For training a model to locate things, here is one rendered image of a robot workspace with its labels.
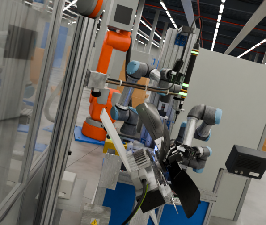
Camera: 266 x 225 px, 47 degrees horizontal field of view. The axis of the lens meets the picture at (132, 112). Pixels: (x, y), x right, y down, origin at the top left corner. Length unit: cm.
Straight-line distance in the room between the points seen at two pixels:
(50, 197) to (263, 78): 304
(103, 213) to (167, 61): 155
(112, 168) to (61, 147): 40
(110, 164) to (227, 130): 242
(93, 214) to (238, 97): 261
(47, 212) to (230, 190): 299
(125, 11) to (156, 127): 418
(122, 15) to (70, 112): 451
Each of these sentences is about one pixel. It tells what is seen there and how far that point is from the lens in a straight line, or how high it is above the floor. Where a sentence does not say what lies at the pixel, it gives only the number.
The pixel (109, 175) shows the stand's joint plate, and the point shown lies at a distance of 174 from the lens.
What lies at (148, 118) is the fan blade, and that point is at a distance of 180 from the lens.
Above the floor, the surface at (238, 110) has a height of 140.
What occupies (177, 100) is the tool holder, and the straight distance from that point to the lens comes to 180.
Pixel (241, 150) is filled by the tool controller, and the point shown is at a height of 124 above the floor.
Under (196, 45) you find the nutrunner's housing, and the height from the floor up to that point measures 185.
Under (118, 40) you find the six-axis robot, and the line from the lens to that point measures 586.
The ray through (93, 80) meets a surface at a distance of 141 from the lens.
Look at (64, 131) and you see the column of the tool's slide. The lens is 141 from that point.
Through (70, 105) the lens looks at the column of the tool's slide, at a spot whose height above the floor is 141.
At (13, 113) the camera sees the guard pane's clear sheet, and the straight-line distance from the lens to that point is 111.
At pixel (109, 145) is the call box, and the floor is 105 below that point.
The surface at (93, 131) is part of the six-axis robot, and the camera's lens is 584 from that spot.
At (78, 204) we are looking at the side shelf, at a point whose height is 86.
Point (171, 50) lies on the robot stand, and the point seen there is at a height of 184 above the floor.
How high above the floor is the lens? 168
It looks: 10 degrees down
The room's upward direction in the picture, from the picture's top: 15 degrees clockwise
